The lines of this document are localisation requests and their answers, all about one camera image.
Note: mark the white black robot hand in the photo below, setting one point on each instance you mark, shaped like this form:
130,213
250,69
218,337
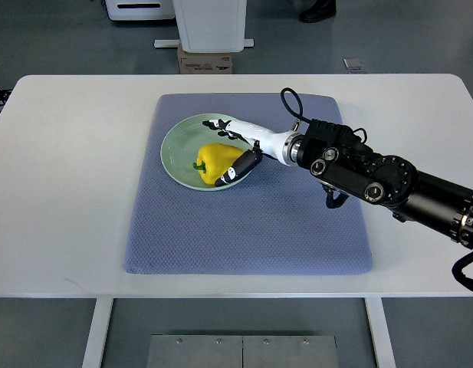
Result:
280,146

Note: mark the yellow bell pepper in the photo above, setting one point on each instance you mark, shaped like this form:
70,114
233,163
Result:
213,160

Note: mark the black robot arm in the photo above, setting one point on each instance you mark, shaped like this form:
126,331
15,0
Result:
338,157

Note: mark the light green plate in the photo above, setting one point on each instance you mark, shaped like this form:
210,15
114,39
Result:
181,145

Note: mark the blue quilted mat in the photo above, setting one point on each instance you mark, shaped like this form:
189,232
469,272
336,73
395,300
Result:
274,222

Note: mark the grey floor socket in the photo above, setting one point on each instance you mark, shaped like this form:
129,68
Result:
353,64

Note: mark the cardboard box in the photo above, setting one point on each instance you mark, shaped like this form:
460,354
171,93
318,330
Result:
204,63

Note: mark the black shoe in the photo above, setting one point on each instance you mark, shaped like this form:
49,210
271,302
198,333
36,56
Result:
321,10

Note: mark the right white table leg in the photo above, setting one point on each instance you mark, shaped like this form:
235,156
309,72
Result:
382,345

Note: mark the white table leg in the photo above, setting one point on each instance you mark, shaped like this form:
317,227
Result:
93,354
382,345

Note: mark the white appliance with slot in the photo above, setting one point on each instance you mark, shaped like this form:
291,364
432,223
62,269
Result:
139,10

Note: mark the left white table leg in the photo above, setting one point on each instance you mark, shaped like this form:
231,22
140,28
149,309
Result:
93,354

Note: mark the white pedestal column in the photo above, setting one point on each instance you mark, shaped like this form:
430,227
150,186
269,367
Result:
209,26

